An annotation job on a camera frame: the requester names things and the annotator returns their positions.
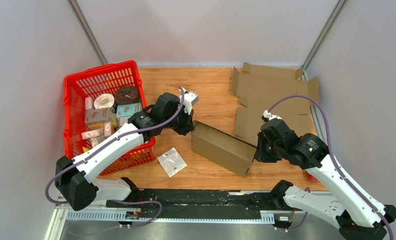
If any red apple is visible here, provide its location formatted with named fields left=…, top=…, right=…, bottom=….
left=305, top=172, right=319, bottom=183

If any aluminium front rail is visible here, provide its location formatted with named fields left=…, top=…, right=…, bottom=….
left=52, top=187, right=359, bottom=223

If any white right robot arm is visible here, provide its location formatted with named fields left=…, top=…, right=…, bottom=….
left=254, top=116, right=396, bottom=240

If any pink white tape roll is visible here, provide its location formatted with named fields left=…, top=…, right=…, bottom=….
left=94, top=93, right=116, bottom=109

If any red plastic basket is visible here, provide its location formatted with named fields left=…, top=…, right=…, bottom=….
left=62, top=60, right=147, bottom=159

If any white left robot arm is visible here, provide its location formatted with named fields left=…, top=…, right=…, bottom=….
left=46, top=88, right=199, bottom=211

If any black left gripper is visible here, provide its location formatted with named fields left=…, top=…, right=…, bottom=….
left=163, top=105, right=195, bottom=137

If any pink white carton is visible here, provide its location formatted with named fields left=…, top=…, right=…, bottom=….
left=84, top=108, right=113, bottom=129

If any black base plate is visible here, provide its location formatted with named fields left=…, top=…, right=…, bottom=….
left=105, top=188, right=304, bottom=220

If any brown round cake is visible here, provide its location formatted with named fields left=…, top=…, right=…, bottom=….
left=115, top=85, right=140, bottom=105

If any teal snack box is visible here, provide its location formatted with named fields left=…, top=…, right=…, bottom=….
left=116, top=102, right=143, bottom=119

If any clear plastic bag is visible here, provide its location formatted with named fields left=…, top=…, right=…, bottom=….
left=157, top=147, right=187, bottom=178

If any brown cardboard box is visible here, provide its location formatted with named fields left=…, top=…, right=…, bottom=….
left=191, top=120, right=256, bottom=177

